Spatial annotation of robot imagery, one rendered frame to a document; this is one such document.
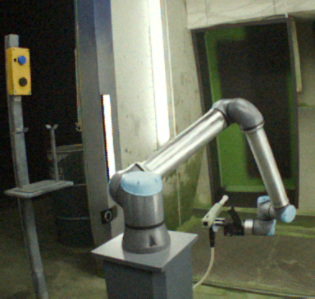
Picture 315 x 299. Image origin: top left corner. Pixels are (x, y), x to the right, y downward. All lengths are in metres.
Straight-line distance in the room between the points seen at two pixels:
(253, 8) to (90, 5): 1.63
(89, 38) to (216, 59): 0.90
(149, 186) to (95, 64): 1.11
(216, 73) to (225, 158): 0.65
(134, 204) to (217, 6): 2.49
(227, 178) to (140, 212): 1.49
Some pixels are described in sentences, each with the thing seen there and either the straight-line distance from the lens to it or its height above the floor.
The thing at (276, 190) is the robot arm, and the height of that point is 0.73.
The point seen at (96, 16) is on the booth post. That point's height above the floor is 1.79.
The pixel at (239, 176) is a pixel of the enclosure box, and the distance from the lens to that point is 2.52.
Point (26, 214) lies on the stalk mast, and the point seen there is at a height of 0.62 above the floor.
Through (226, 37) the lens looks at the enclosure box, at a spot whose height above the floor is 1.64.
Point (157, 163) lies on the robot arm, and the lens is 1.34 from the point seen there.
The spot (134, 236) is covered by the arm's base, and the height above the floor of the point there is 0.70.
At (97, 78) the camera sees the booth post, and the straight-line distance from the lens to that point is 2.03.
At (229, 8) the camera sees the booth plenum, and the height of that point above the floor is 2.11.
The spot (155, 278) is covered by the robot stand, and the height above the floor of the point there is 0.58.
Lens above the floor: 1.14
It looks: 5 degrees down
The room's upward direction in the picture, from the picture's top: 4 degrees counter-clockwise
